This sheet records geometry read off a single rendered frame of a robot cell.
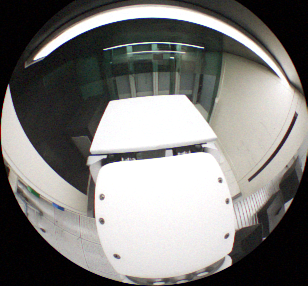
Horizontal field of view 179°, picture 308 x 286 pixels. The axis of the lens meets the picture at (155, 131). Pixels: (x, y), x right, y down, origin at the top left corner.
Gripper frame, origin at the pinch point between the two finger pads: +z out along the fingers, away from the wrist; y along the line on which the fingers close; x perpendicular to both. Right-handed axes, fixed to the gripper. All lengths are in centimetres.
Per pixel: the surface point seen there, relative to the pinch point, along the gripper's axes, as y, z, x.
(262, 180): 41.9, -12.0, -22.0
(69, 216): -126, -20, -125
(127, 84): -13, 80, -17
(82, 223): -99, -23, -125
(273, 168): 41.9, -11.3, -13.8
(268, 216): 61, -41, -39
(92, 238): -85, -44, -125
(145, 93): 1, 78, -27
